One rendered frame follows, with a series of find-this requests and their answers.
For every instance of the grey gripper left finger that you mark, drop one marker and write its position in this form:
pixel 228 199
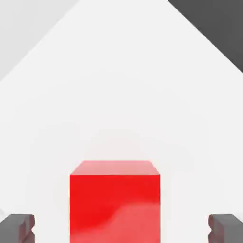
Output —
pixel 15 227

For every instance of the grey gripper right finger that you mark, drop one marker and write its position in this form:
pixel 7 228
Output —
pixel 227 227

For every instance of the small red cube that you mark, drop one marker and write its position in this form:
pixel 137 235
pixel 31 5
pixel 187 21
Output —
pixel 114 205

